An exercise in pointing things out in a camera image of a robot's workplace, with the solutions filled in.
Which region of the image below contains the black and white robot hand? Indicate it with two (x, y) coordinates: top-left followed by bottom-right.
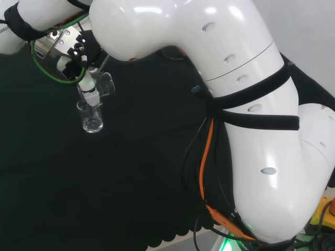
(31, 28), (111, 106)

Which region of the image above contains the small clear glass beaker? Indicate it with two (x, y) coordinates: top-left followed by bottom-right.
(76, 100), (104, 134)

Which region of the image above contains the black bench cloth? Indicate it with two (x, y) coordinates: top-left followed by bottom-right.
(0, 31), (335, 249)

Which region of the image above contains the yellow stop button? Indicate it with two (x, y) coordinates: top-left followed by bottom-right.
(310, 195), (335, 232)

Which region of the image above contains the green cable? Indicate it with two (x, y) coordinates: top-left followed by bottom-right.
(30, 12), (90, 85)

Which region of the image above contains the black cable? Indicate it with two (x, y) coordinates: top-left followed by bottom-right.
(182, 119), (238, 251)

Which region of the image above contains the orange cable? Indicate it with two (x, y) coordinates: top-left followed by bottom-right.
(199, 117), (260, 242)

